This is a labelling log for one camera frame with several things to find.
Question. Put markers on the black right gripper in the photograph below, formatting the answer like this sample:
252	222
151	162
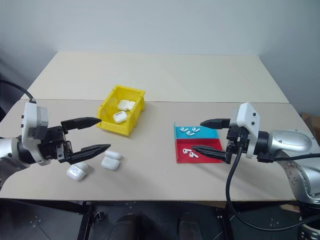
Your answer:
233	140

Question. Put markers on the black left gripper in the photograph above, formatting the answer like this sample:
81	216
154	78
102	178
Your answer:
51	142

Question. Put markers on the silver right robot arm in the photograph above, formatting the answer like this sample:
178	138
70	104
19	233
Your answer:
290	142

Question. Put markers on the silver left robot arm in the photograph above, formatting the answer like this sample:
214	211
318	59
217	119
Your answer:
7	150

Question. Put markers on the yellow plastic bin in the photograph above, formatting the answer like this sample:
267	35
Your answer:
107	120

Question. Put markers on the red plastic tray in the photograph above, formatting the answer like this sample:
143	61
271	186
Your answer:
212	143

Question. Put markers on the blue plastic tray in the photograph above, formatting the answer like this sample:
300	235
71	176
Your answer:
207	133

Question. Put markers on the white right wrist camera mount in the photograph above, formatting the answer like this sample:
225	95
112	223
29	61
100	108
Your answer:
246	117

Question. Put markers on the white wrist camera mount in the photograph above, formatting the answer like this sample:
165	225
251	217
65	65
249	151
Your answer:
246	117
31	117

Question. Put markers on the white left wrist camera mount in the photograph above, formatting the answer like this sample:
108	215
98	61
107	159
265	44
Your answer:
31	117

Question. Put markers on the black table frame leg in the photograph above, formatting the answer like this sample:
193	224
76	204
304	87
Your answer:
83	221
223	222

